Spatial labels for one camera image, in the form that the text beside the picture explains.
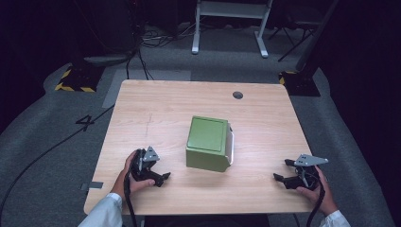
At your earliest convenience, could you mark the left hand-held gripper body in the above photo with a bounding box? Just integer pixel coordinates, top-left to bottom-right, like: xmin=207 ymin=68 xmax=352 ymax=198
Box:
xmin=130 ymin=145 xmax=161 ymax=183

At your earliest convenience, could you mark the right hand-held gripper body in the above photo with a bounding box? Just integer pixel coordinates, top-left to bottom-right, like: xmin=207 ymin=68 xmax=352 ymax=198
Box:
xmin=283 ymin=153 xmax=329 ymax=191

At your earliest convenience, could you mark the green storage box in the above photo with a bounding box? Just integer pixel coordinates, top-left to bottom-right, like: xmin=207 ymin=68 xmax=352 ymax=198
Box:
xmin=185 ymin=114 xmax=230 ymax=173

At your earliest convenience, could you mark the translucent drawer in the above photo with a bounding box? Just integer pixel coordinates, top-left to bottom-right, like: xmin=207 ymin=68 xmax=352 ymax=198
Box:
xmin=224 ymin=123 xmax=235 ymax=166

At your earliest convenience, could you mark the person's left hand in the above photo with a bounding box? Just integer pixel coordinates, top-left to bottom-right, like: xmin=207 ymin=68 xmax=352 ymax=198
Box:
xmin=111 ymin=149 xmax=156 ymax=201

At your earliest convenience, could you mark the person's right hand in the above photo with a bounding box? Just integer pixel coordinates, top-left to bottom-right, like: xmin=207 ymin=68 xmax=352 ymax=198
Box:
xmin=295 ymin=166 xmax=339 ymax=218

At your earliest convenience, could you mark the person's right white sleeve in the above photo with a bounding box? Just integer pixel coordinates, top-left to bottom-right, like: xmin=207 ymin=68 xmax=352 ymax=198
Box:
xmin=319 ymin=209 xmax=352 ymax=227

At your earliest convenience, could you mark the person's white sleeve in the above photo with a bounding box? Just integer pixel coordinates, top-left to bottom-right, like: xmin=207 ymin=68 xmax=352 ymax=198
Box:
xmin=319 ymin=209 xmax=352 ymax=227
xmin=78 ymin=192 xmax=124 ymax=227

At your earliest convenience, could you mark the person's left white sleeve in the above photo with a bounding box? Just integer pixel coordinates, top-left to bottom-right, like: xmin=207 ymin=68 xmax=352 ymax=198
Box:
xmin=78 ymin=192 xmax=124 ymax=227

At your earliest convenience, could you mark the black stand with yellow base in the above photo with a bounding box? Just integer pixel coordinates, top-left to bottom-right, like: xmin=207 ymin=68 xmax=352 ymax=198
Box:
xmin=278 ymin=0 xmax=340 ymax=97

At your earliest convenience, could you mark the black yellow striped stand base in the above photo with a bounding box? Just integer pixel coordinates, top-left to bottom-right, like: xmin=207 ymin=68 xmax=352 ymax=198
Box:
xmin=54 ymin=63 xmax=106 ymax=94

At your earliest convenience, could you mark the black tripod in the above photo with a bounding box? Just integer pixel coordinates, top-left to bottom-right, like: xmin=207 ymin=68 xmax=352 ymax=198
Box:
xmin=268 ymin=18 xmax=318 ymax=63

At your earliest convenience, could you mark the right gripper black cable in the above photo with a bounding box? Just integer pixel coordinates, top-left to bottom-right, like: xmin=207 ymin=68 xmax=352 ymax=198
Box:
xmin=305 ymin=181 xmax=326 ymax=227

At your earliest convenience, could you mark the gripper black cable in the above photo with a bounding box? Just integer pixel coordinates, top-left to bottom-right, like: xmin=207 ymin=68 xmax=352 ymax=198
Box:
xmin=123 ymin=169 xmax=139 ymax=227
xmin=305 ymin=181 xmax=326 ymax=227

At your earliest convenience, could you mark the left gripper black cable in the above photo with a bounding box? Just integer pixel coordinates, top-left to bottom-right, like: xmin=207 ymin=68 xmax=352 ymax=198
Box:
xmin=123 ymin=169 xmax=139 ymax=227

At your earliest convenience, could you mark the long black floor cable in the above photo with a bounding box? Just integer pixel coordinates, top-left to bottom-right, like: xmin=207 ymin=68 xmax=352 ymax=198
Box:
xmin=0 ymin=104 xmax=115 ymax=223

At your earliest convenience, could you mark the black hanging cable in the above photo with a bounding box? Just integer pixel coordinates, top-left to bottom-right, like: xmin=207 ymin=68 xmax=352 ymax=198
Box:
xmin=125 ymin=31 xmax=155 ymax=81

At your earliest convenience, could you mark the bundle of floor cables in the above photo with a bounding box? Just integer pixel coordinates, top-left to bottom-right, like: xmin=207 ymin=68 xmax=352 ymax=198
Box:
xmin=138 ymin=18 xmax=198 ymax=49

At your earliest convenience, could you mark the white metal table frame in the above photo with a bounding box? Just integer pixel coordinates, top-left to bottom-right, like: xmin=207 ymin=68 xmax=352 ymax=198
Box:
xmin=191 ymin=0 xmax=274 ymax=60

